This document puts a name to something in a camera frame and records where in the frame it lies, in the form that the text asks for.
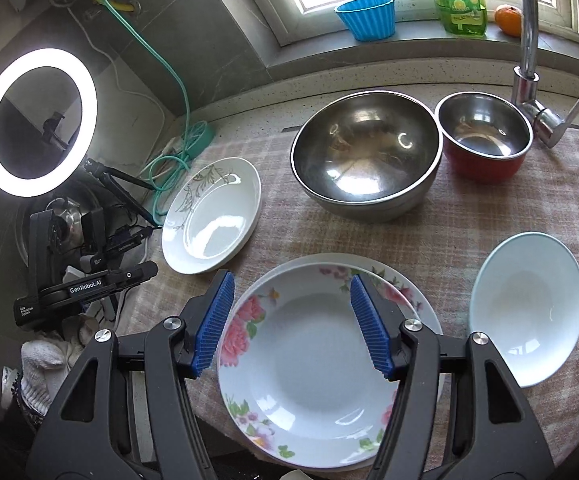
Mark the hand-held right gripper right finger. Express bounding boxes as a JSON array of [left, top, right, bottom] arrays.
[[349, 274, 557, 480]]

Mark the teal power strip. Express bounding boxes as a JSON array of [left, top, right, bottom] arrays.
[[172, 120, 216, 158]]

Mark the white cable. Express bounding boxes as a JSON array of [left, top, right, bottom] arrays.
[[44, 0, 180, 151]]

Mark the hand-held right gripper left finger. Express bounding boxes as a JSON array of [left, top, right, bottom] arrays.
[[24, 270, 235, 480]]

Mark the blue silicone cup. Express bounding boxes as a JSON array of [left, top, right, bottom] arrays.
[[334, 0, 396, 42]]

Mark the floral pattern plate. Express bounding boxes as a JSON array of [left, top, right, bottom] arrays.
[[216, 259, 443, 468]]

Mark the orange fruit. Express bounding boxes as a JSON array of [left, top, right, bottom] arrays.
[[494, 4, 524, 37]]

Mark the plain white plate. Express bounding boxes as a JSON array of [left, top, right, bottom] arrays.
[[264, 252, 446, 401]]

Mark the light blue bowl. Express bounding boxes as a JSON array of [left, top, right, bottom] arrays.
[[469, 231, 579, 388]]

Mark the red-lined metal bowl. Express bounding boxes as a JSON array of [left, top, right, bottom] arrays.
[[294, 160, 443, 224]]

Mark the green hose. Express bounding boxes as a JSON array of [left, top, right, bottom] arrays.
[[86, 0, 207, 228]]

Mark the red steel bowl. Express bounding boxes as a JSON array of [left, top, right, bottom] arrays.
[[434, 91, 534, 184]]

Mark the large steel bowl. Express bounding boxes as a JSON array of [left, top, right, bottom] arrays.
[[290, 91, 444, 203]]

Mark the black tripod leg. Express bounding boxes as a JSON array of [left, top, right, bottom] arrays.
[[84, 157, 162, 233]]

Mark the checked cloth mat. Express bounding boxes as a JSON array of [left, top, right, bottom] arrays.
[[116, 91, 579, 480]]

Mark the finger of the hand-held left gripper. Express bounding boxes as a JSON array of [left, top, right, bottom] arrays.
[[105, 260, 160, 291]]

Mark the chrome faucet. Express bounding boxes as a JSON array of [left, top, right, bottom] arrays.
[[512, 0, 579, 149]]

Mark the person's left hand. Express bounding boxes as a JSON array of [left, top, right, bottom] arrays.
[[20, 317, 95, 413]]

